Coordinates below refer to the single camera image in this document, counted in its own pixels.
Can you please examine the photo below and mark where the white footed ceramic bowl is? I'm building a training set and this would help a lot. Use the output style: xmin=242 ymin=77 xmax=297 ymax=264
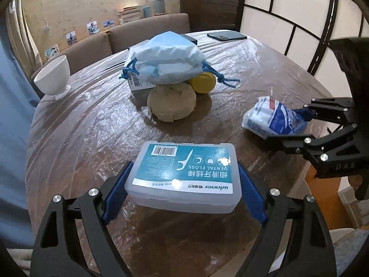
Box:
xmin=34 ymin=55 xmax=71 ymax=100

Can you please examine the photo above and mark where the grey cylinder cup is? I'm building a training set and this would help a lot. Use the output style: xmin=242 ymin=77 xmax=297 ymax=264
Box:
xmin=153 ymin=0 xmax=166 ymax=16

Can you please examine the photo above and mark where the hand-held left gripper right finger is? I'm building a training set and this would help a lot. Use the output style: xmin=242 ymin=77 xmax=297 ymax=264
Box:
xmin=237 ymin=163 xmax=336 ymax=277

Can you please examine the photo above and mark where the beige folded cloth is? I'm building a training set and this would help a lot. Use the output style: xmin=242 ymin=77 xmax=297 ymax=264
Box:
xmin=9 ymin=248 xmax=32 ymax=269

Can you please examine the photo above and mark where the stack of books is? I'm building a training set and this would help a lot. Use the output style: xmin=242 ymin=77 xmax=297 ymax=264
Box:
xmin=119 ymin=5 xmax=145 ymax=25

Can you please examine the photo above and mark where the dark wooden cabinet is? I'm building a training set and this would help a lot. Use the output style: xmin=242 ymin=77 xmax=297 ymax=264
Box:
xmin=179 ymin=0 xmax=241 ymax=33

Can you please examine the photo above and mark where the wide photo with teal border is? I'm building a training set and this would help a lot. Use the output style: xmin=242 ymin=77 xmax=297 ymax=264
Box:
xmin=45 ymin=45 xmax=60 ymax=61

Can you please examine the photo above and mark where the beige round bun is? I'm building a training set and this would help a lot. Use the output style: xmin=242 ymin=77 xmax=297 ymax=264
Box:
xmin=147 ymin=84 xmax=197 ymax=122

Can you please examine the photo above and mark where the black flat tablet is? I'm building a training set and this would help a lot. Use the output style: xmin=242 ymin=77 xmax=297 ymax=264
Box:
xmin=207 ymin=31 xmax=248 ymax=41

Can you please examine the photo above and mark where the clear floss box teal label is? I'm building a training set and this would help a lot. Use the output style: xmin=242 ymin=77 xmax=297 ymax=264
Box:
xmin=124 ymin=141 xmax=243 ymax=214

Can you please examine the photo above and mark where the brown sofa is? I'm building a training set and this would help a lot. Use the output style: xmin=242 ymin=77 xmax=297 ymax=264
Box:
xmin=30 ymin=13 xmax=191 ymax=78

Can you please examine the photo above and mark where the yellow round container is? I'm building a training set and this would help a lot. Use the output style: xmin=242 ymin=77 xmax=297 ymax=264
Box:
xmin=190 ymin=73 xmax=217 ymax=93

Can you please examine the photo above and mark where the light blue drawstring bag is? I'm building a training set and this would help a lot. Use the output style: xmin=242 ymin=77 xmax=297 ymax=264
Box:
xmin=119 ymin=31 xmax=240 ymax=88

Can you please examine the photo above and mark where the beige patterned curtain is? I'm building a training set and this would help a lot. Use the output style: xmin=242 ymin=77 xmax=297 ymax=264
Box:
xmin=6 ymin=0 xmax=42 ymax=70

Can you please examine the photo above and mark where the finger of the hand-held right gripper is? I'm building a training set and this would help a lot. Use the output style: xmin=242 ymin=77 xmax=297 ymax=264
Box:
xmin=265 ymin=123 xmax=361 ymax=165
xmin=292 ymin=97 xmax=355 ymax=124

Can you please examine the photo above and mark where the white and blue tissue pack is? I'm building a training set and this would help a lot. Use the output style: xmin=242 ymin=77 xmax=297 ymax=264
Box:
xmin=241 ymin=96 xmax=309 ymax=139

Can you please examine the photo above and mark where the white box with blue print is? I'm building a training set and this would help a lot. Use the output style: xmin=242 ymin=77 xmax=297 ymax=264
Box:
xmin=125 ymin=49 xmax=158 ymax=91

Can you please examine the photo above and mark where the grey fabric cushion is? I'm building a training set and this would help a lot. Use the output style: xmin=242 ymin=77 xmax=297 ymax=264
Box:
xmin=329 ymin=228 xmax=369 ymax=277

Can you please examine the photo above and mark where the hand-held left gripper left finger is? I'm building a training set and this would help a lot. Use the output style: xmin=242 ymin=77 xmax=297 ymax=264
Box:
xmin=30 ymin=161 xmax=134 ymax=277

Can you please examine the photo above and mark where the blue curtain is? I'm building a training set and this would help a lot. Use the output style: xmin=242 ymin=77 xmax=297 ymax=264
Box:
xmin=0 ymin=39 xmax=39 ymax=249

